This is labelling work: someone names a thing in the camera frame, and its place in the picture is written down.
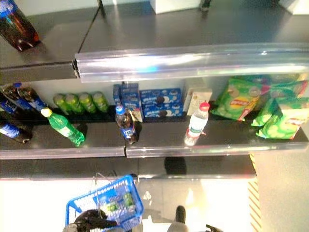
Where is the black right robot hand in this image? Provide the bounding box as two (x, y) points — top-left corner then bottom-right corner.
(206, 224), (224, 232)

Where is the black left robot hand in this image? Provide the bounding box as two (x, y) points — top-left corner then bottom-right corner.
(73, 209), (119, 230)

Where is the blue plastic shopping basket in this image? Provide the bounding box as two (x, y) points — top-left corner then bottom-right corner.
(65, 174), (145, 232)

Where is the silver right robot leg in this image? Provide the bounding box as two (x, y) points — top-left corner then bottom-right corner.
(167, 205), (188, 232)

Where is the green Sprite bottle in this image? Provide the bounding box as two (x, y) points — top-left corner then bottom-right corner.
(40, 107), (85, 147)

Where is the clear water bottle red cap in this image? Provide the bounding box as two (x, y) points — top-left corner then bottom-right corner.
(184, 101), (210, 147)

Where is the small beige card box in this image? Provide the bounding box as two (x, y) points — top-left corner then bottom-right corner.
(131, 108), (144, 122)

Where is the small blue Oreo box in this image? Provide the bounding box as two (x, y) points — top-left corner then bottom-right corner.
(120, 83), (142, 109)
(112, 84), (122, 106)

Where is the beige carton box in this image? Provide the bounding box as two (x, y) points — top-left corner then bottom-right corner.
(187, 88), (213, 116)

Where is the white carton box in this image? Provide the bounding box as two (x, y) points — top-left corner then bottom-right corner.
(183, 82), (206, 114)

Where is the large Pepsi cola bottle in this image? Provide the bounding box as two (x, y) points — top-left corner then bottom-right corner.
(0, 0), (41, 52)

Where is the small black gadget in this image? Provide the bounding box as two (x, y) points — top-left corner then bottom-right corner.
(199, 0), (213, 13)

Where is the open white cardboard box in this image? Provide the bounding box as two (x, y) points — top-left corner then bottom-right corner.
(151, 0), (201, 15)
(280, 0), (309, 15)

